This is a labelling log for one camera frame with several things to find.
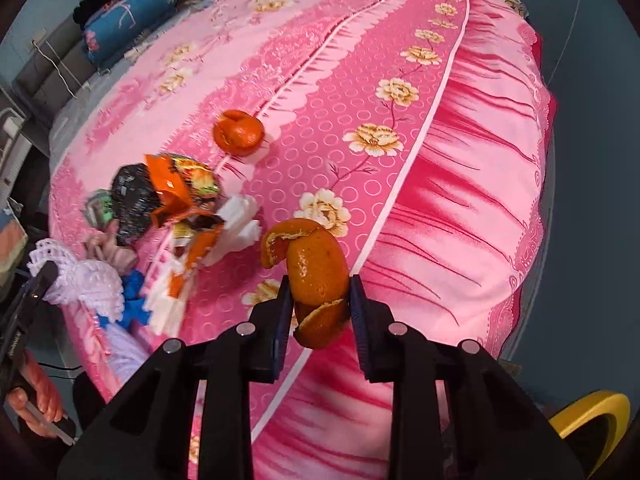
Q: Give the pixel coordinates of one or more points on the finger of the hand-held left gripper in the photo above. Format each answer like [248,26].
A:
[39,280]

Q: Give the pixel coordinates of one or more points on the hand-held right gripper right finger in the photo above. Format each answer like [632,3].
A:
[360,331]

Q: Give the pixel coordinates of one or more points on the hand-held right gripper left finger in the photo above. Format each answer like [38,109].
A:
[282,321]

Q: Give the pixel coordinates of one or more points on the curved orange peel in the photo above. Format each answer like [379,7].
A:
[320,270]

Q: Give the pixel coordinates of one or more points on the round orange peel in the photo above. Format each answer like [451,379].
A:
[238,132]

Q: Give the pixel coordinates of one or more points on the person's left hand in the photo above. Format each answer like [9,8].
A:
[42,390]

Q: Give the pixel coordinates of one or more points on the striped cloth pile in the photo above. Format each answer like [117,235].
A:
[11,250]

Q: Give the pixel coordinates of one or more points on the white foam fruit net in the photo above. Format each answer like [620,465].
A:
[82,277]

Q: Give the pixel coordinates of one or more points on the pink crumpled cloth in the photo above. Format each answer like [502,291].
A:
[107,255]

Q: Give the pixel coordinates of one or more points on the green crumpled packet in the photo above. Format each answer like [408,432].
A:
[97,210]

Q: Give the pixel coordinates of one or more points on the blue crumpled scrap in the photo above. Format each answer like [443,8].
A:
[132,297]

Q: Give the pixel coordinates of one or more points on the crumpled orange snack wrapper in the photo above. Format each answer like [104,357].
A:
[197,250]

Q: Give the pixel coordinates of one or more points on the lavender plastic bag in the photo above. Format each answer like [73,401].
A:
[125,350]

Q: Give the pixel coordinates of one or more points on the white torn foam piece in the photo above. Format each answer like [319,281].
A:
[162,305]

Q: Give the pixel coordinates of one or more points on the black patterned snack packet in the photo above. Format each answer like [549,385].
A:
[134,200]

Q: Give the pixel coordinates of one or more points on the bedside cabinet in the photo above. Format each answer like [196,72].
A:
[12,140]

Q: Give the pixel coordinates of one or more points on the orange floral snack wrapper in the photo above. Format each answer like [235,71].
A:
[187,180]

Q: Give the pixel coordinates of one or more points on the pink floral blanket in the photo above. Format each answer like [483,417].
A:
[380,160]

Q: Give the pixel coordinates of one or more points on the grey padded headboard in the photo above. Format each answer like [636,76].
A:
[50,70]

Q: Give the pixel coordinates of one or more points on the yellow plastic stool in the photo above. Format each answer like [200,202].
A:
[600,410]

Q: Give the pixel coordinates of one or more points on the blue floral pillow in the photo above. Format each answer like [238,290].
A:
[127,22]

